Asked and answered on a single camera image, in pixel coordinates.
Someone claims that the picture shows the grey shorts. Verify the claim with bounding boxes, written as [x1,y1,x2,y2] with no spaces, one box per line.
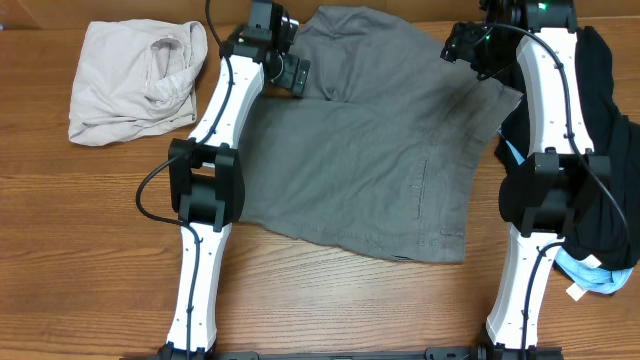
[239,6,522,264]

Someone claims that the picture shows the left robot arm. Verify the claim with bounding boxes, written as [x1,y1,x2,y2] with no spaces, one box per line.
[156,1,310,359]

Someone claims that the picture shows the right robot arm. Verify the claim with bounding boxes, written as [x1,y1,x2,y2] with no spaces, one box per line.
[441,0,611,360]

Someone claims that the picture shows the beige folded garment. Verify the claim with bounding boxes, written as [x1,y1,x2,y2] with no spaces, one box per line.
[68,19,208,147]

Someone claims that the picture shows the black garment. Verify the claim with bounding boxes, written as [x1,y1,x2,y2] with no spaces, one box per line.
[494,24,640,271]

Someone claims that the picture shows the light blue garment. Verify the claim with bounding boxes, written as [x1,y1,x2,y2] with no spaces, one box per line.
[497,127,635,296]

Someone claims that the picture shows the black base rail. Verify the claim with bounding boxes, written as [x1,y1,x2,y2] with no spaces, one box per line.
[120,346,564,360]

